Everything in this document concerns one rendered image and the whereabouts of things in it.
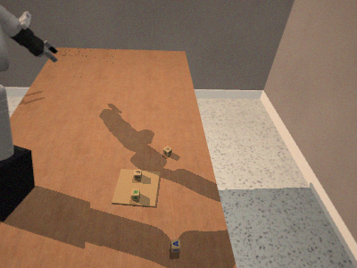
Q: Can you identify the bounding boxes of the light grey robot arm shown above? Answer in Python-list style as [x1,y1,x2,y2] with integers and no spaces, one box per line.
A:
[0,5,14,161]

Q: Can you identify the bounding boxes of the tan flat mat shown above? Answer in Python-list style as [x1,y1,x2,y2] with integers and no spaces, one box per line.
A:
[112,169,160,207]

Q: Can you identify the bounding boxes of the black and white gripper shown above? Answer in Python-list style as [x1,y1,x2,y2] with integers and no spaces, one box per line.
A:
[2,12,58,63]

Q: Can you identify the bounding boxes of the tan letter block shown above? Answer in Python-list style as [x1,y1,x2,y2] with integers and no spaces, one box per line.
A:
[163,146,172,156]
[170,239,180,252]
[131,189,140,200]
[134,170,142,180]

